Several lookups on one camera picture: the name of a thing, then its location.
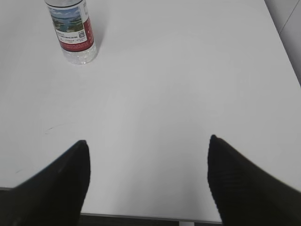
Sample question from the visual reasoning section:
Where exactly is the clear plastic water bottle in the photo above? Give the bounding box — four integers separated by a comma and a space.
45, 0, 97, 65

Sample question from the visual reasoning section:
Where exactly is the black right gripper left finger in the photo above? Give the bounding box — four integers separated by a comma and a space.
0, 140, 91, 226

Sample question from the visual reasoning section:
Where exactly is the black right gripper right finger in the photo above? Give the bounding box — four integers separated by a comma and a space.
207, 135, 301, 226

